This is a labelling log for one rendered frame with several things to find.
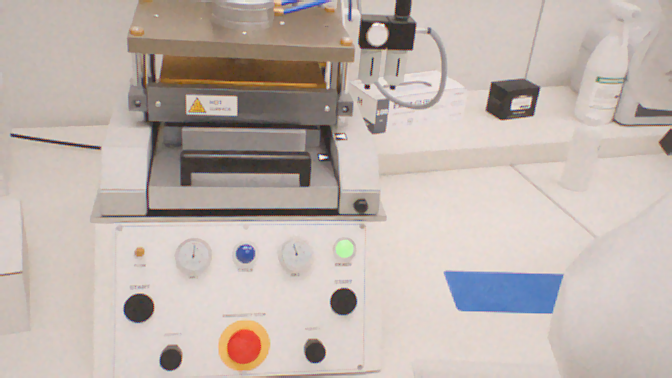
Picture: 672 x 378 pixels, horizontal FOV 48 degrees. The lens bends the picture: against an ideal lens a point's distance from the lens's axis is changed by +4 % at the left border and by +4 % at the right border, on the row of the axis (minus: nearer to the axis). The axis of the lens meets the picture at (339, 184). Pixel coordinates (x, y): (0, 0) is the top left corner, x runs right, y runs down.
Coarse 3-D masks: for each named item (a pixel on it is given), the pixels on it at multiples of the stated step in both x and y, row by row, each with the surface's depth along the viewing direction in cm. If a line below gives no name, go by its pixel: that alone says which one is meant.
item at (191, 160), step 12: (180, 156) 82; (192, 156) 82; (204, 156) 83; (216, 156) 83; (228, 156) 83; (240, 156) 83; (252, 156) 83; (264, 156) 84; (276, 156) 84; (288, 156) 84; (300, 156) 84; (180, 168) 83; (192, 168) 83; (204, 168) 83; (216, 168) 83; (228, 168) 84; (240, 168) 84; (252, 168) 84; (264, 168) 84; (276, 168) 84; (288, 168) 85; (300, 168) 85; (180, 180) 83; (300, 180) 86
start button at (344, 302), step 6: (336, 294) 89; (342, 294) 88; (348, 294) 88; (336, 300) 88; (342, 300) 88; (348, 300) 88; (354, 300) 89; (336, 306) 88; (342, 306) 88; (348, 306) 89; (354, 306) 89; (342, 312) 89; (348, 312) 89
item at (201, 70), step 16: (176, 64) 94; (192, 64) 94; (208, 64) 95; (224, 64) 95; (240, 64) 96; (256, 64) 96; (272, 64) 97; (288, 64) 98; (304, 64) 98; (320, 64) 102; (160, 80) 89; (176, 80) 89; (192, 80) 89; (208, 80) 90; (224, 80) 90; (240, 80) 91; (256, 80) 91; (272, 80) 92; (288, 80) 92; (304, 80) 93; (320, 80) 93
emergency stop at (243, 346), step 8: (232, 336) 87; (240, 336) 86; (248, 336) 87; (256, 336) 87; (232, 344) 86; (240, 344) 87; (248, 344) 87; (256, 344) 87; (232, 352) 86; (240, 352) 87; (248, 352) 87; (256, 352) 87; (232, 360) 87; (240, 360) 87; (248, 360) 87
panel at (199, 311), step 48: (144, 240) 85; (240, 240) 87; (336, 240) 89; (144, 288) 85; (192, 288) 86; (240, 288) 87; (288, 288) 88; (336, 288) 89; (144, 336) 86; (192, 336) 86; (288, 336) 88; (336, 336) 89
